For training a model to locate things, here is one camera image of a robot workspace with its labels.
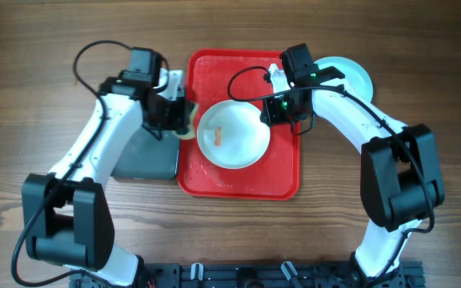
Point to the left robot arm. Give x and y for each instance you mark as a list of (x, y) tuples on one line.
[(68, 227)]

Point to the light blue plate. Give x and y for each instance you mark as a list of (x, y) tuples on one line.
[(356, 80)]

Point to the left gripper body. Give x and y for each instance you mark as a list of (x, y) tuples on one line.
[(164, 117)]

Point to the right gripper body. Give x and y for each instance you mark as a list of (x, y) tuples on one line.
[(282, 111)]

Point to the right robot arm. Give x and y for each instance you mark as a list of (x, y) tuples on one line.
[(400, 178)]

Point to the red plastic tray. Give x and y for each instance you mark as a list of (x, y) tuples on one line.
[(275, 176)]

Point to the green and yellow sponge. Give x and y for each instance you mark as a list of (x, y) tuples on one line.
[(190, 130)]

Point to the black rectangular tray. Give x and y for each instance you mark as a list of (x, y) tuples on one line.
[(145, 157)]

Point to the white round plate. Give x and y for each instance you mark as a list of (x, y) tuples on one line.
[(230, 135)]

